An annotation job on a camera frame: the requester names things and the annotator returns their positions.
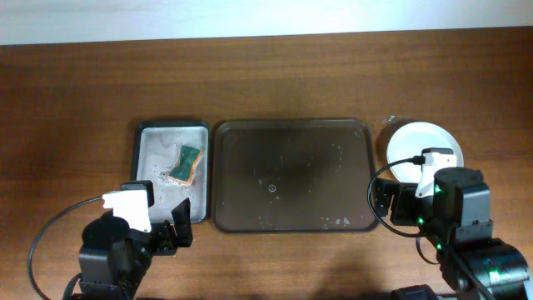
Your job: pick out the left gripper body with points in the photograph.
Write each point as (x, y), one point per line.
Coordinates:
(147, 242)

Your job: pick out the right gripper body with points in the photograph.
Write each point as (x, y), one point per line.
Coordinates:
(407, 209)

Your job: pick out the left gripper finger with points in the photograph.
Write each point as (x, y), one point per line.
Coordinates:
(182, 223)
(162, 238)

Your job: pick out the green orange sponge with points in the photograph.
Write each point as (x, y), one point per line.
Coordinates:
(183, 171)

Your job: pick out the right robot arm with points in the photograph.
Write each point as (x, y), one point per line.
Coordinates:
(490, 270)

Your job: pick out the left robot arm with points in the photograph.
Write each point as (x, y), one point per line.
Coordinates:
(118, 248)

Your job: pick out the black soapy water tray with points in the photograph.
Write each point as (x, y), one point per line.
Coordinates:
(157, 151)

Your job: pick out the brown serving tray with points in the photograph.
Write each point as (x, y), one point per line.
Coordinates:
(290, 176)

